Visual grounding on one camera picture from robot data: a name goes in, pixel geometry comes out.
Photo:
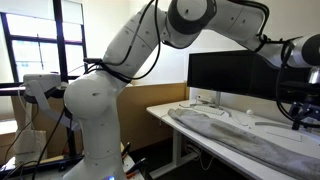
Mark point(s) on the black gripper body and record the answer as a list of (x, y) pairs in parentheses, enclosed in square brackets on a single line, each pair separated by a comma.
[(308, 106)]

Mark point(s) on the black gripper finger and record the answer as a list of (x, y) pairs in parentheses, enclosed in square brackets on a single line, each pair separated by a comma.
[(297, 120), (316, 117)]

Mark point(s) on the grey towel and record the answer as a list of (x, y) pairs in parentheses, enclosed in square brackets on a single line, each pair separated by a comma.
[(233, 136)]

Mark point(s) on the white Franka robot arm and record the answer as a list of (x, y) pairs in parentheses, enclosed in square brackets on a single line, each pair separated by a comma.
[(100, 100)]

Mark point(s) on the silver monitor stand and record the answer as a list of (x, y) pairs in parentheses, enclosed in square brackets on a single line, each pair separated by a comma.
[(271, 124), (218, 100)]

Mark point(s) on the small white ball figure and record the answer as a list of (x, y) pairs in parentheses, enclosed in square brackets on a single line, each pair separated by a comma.
[(250, 112)]

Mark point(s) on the black computer monitor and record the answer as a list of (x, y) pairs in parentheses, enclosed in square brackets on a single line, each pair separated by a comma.
[(266, 80), (220, 71)]

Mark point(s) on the small white box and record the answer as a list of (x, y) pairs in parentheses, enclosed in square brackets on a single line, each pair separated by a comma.
[(204, 99)]

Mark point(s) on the white desk leg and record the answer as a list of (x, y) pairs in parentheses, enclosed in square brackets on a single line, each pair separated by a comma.
[(177, 146)]

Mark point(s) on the tan wooden partition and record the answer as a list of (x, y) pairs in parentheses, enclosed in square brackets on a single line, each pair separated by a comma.
[(150, 110)]

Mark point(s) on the red black pliers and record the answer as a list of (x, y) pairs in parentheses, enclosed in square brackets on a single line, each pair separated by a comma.
[(135, 166)]

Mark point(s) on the black vertical pole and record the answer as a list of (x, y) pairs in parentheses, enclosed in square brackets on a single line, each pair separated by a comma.
[(70, 140)]

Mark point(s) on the white bag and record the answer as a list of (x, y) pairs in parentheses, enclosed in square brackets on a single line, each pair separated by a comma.
[(30, 146)]

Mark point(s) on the black window frame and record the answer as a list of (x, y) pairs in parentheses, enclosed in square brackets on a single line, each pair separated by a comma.
[(58, 40)]

